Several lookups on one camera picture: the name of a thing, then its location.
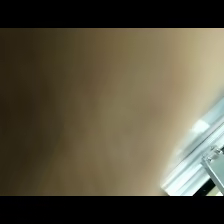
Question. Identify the brown garment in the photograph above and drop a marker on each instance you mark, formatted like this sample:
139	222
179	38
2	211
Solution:
96	113

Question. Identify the silver frame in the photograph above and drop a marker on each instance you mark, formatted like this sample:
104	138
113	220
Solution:
188	175

